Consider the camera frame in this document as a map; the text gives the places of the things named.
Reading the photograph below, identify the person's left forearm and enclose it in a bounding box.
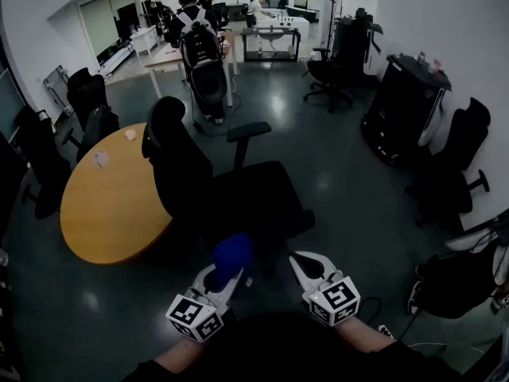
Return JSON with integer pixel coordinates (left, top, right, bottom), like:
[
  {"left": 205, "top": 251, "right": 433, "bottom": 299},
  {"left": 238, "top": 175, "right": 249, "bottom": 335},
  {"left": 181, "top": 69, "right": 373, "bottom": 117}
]
[{"left": 153, "top": 333, "right": 210, "bottom": 375}]

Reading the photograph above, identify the rectangular wooden table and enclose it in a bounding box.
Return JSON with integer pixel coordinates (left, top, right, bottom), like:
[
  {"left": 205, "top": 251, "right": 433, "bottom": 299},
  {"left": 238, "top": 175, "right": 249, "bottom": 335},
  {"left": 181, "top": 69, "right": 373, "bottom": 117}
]
[{"left": 144, "top": 29, "right": 239, "bottom": 107}]

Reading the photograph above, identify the person's black clothing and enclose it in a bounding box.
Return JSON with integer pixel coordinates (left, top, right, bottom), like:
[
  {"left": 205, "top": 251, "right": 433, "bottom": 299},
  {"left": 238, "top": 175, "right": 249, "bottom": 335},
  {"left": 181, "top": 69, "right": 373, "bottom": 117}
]
[{"left": 122, "top": 311, "right": 462, "bottom": 382}]

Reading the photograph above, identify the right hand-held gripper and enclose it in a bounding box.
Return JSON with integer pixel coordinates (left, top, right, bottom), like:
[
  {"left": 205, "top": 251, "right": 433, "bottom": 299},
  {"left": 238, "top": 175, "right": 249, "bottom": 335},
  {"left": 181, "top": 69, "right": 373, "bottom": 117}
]
[{"left": 288, "top": 251, "right": 362, "bottom": 328}]

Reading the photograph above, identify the black tall equipment rack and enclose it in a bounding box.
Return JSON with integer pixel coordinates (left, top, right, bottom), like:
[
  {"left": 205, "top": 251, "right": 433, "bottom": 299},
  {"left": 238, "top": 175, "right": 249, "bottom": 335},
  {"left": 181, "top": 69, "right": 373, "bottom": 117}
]
[{"left": 331, "top": 7, "right": 385, "bottom": 76}]

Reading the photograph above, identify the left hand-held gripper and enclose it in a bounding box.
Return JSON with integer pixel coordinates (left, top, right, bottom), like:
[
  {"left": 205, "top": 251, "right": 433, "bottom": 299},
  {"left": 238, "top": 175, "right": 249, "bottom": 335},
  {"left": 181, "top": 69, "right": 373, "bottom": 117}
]
[{"left": 165, "top": 263, "right": 255, "bottom": 344}]

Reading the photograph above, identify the black frame bench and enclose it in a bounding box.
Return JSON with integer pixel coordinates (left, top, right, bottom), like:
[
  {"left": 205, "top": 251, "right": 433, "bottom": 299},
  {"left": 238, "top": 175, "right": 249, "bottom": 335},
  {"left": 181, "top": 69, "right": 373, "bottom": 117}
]
[{"left": 241, "top": 25, "right": 302, "bottom": 63}]

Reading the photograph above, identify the white cabinet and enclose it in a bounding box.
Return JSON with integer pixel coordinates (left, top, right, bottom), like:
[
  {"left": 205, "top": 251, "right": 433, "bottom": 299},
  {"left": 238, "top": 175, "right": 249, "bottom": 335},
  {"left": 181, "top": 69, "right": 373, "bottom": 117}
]
[{"left": 130, "top": 25, "right": 161, "bottom": 58}]

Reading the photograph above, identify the blue cloth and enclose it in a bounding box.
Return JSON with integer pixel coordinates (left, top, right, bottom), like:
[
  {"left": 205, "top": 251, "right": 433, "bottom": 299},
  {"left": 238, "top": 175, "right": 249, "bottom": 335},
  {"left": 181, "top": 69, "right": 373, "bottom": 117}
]
[{"left": 212, "top": 232, "right": 255, "bottom": 290}]

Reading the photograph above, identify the black mesh office chair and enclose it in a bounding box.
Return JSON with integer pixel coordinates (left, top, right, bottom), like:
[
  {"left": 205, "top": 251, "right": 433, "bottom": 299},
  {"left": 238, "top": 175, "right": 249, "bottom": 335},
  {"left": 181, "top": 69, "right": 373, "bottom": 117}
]
[{"left": 142, "top": 95, "right": 317, "bottom": 282}]

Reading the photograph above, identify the round wooden table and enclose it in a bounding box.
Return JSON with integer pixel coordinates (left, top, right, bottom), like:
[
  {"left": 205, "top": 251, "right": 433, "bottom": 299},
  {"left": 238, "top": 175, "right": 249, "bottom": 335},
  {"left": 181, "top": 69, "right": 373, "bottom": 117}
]
[{"left": 59, "top": 122, "right": 174, "bottom": 265}]

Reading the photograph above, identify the person's right forearm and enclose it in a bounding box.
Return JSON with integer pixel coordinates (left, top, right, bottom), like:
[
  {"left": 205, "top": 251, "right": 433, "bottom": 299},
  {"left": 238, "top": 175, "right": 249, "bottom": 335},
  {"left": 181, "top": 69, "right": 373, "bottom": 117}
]
[{"left": 337, "top": 315, "right": 399, "bottom": 353}]

